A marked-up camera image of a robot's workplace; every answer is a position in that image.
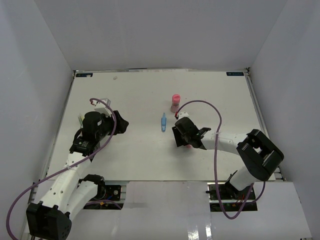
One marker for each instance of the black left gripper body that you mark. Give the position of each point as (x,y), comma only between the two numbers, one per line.
(107,127)

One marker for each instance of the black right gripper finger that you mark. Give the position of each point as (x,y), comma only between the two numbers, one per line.
(179,140)
(204,130)

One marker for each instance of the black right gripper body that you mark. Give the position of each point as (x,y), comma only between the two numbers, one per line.
(186,140)

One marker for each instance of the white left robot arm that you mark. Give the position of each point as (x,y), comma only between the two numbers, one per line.
(52,217)

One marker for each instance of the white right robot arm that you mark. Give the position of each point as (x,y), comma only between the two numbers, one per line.
(261,157)

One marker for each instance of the white round divided container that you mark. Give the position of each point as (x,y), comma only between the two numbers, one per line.
(81,119)

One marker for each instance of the blue correction tape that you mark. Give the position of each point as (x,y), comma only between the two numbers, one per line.
(163,122)

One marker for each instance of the pink glue stick bottle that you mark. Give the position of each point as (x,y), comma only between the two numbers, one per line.
(175,103)

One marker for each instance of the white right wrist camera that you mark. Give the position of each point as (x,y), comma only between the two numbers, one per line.
(181,114)

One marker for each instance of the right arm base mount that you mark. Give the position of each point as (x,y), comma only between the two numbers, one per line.
(231,202)

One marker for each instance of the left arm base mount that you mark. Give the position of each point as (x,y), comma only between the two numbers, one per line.
(108,198)

